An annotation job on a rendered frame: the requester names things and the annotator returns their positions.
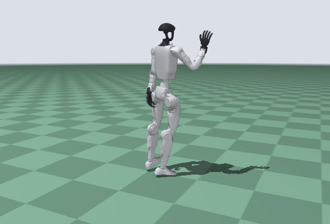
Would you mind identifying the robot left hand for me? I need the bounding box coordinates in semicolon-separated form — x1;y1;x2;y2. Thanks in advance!
146;87;155;107

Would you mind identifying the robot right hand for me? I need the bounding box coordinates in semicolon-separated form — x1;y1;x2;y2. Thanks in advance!
200;30;213;53

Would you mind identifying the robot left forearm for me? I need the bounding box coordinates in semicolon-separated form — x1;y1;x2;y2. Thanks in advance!
146;71;157;92

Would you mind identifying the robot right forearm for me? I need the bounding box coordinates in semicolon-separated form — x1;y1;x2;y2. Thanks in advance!
192;48;206;69

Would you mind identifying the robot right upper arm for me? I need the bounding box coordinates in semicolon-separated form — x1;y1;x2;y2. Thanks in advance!
170;46;197;71

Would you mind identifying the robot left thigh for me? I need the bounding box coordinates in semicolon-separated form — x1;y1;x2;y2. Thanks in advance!
147;91;164;134

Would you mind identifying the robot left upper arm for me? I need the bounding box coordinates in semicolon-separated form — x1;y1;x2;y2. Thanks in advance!
151;46;156;75

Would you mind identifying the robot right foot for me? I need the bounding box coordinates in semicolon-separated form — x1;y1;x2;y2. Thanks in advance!
154;167;176;175

